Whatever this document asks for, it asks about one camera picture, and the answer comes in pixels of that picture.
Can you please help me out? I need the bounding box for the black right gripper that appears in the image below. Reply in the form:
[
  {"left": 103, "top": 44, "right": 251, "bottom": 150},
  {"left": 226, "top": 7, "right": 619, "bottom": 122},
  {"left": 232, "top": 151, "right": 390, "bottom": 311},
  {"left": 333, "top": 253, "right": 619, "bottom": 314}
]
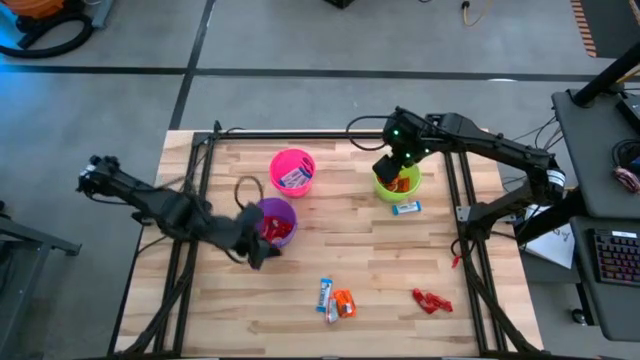
[{"left": 373, "top": 107, "right": 436, "bottom": 185}]

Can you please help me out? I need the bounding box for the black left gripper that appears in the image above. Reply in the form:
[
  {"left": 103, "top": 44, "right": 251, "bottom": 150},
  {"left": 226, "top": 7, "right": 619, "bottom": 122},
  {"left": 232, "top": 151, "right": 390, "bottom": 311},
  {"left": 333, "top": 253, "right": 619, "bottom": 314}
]
[{"left": 214, "top": 204, "right": 282, "bottom": 271}]

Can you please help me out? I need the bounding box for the green plastic bucket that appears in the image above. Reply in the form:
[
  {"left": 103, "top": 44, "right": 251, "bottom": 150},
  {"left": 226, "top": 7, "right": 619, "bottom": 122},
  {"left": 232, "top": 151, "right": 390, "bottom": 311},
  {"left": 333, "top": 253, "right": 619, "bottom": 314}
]
[{"left": 372, "top": 162, "right": 423, "bottom": 204}]

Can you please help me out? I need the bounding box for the purple plastic bucket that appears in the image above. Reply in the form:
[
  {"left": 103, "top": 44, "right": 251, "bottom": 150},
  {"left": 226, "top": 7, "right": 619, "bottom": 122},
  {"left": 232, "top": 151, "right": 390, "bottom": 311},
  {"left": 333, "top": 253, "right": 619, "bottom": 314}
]
[{"left": 252, "top": 196, "right": 299, "bottom": 250}]

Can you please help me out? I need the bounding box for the pink plastic bucket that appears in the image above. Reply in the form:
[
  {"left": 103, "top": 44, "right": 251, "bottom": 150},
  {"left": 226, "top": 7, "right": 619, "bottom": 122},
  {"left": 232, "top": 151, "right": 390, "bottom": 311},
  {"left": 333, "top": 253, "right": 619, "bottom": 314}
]
[{"left": 268, "top": 147, "right": 317, "bottom": 199}]

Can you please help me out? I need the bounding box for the white paper sheet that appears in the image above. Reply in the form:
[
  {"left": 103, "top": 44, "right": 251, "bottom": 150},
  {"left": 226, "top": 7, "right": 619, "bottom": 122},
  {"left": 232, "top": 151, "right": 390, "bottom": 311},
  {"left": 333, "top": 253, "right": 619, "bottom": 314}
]
[{"left": 521, "top": 203, "right": 577, "bottom": 270}]

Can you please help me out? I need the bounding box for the grey metal cart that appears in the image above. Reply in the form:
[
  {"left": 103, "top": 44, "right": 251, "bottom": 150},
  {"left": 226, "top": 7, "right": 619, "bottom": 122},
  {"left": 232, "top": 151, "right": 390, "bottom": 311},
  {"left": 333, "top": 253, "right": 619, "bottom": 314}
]
[{"left": 0, "top": 199, "right": 83, "bottom": 360}]

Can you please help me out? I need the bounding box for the black stand pole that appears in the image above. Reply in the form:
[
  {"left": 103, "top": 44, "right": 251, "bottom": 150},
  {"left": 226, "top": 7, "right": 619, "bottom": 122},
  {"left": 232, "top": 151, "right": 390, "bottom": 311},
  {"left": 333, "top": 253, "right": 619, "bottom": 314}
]
[{"left": 571, "top": 42, "right": 640, "bottom": 108}]

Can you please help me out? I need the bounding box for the black backlit keyboard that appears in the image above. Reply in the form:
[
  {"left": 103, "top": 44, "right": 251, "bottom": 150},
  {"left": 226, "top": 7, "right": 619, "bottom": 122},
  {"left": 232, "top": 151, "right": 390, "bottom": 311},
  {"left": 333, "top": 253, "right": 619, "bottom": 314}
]
[{"left": 592, "top": 228, "right": 640, "bottom": 288}]

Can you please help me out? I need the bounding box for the dark grey desk top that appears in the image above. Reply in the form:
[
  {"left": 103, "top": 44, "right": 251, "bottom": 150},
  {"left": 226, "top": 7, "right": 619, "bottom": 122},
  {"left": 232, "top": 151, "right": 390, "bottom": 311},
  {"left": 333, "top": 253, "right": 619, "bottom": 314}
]
[{"left": 568, "top": 214, "right": 640, "bottom": 343}]

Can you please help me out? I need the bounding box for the dark mat striped edge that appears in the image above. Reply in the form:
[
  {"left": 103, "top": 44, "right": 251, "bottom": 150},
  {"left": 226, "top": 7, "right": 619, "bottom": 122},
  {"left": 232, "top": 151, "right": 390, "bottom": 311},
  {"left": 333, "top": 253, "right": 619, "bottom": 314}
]
[{"left": 569, "top": 0, "right": 640, "bottom": 59}]

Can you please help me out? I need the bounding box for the orange shop vacuum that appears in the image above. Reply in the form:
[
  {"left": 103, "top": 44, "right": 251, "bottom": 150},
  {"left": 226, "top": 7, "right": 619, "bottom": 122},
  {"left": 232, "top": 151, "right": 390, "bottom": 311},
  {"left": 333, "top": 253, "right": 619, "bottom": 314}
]
[{"left": 0, "top": 0, "right": 66, "bottom": 21}]

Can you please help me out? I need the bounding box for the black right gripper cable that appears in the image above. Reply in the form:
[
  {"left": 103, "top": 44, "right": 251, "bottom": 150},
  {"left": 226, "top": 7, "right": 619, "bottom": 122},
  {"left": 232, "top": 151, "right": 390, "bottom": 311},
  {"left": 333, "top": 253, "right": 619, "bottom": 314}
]
[{"left": 345, "top": 114, "right": 396, "bottom": 152}]

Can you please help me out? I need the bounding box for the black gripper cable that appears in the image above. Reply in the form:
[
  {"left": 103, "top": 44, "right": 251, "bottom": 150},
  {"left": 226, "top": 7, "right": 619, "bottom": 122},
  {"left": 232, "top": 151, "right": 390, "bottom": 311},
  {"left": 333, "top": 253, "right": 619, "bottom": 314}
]
[
  {"left": 233, "top": 174, "right": 265, "bottom": 211},
  {"left": 345, "top": 114, "right": 396, "bottom": 152}
]

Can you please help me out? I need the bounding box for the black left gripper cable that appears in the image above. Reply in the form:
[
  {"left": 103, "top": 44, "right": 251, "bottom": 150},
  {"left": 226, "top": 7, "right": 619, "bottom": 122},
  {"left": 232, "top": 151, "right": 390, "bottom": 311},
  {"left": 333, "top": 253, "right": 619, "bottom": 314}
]
[{"left": 233, "top": 174, "right": 265, "bottom": 211}]

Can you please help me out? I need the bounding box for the black aluminium table frame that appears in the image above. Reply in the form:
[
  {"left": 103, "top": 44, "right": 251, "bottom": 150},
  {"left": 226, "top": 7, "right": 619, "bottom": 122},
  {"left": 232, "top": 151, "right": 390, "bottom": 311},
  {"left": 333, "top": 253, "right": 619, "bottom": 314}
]
[{"left": 107, "top": 130, "right": 544, "bottom": 360}]

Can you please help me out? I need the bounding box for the yellow floor cable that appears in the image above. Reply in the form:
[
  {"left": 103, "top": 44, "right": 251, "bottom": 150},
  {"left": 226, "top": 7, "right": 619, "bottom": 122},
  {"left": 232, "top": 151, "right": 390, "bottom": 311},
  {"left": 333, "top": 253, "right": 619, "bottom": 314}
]
[{"left": 460, "top": 0, "right": 495, "bottom": 28}]

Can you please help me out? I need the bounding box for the black coiled cable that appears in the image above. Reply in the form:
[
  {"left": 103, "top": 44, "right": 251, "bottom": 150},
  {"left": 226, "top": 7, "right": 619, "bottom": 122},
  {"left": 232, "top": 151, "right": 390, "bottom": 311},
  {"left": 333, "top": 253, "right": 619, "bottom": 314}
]
[{"left": 610, "top": 138, "right": 640, "bottom": 169}]

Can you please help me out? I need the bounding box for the pink braided cable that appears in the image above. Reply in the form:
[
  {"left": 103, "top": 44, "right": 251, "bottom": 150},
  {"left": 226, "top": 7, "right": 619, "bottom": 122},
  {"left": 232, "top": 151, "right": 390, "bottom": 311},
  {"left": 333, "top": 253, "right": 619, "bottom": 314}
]
[{"left": 612, "top": 166, "right": 640, "bottom": 195}]

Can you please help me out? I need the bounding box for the black vacuum hose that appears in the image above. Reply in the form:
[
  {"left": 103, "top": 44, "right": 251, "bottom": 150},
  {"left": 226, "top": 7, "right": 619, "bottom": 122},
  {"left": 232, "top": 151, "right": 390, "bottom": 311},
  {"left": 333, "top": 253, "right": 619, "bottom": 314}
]
[{"left": 0, "top": 10, "right": 95, "bottom": 60}]

